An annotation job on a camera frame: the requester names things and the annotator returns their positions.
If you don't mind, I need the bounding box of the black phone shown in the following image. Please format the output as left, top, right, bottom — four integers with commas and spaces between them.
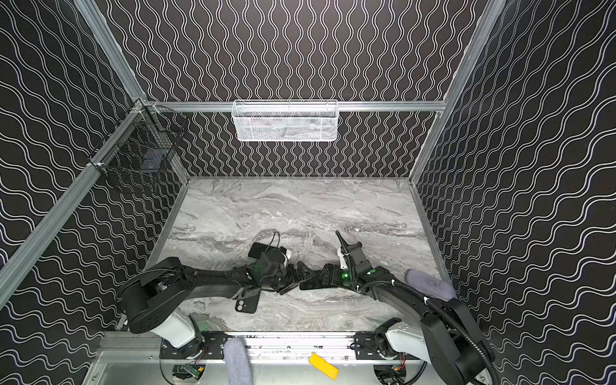
248, 242, 274, 260

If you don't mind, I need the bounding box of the black phone case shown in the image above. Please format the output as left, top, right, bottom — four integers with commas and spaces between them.
235, 290, 261, 314

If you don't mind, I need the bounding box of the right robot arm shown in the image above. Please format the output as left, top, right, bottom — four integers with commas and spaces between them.
296, 232, 501, 384

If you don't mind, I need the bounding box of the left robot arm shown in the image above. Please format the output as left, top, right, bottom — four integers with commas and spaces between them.
116, 242, 311, 349

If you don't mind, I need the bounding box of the yellow tag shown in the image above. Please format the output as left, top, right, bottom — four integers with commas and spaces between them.
309, 353, 339, 380

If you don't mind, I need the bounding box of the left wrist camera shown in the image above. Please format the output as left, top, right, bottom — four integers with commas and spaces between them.
275, 247, 292, 267

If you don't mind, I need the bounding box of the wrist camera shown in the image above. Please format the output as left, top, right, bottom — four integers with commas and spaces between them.
337, 242, 366, 270
275, 247, 292, 267

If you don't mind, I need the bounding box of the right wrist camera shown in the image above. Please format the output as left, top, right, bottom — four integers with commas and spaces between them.
337, 242, 366, 270

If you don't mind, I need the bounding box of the aluminium front rail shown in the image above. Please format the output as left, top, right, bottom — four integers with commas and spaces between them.
96, 324, 431, 365

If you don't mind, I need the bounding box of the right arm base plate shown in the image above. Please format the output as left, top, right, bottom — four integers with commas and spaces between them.
349, 332, 419, 360

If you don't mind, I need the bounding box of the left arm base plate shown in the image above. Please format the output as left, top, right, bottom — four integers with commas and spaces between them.
160, 331, 229, 361

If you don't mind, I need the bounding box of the white wire basket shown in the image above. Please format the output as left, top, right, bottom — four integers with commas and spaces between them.
231, 99, 340, 142

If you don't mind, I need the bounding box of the black wire basket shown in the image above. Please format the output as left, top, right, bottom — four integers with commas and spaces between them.
95, 99, 188, 196

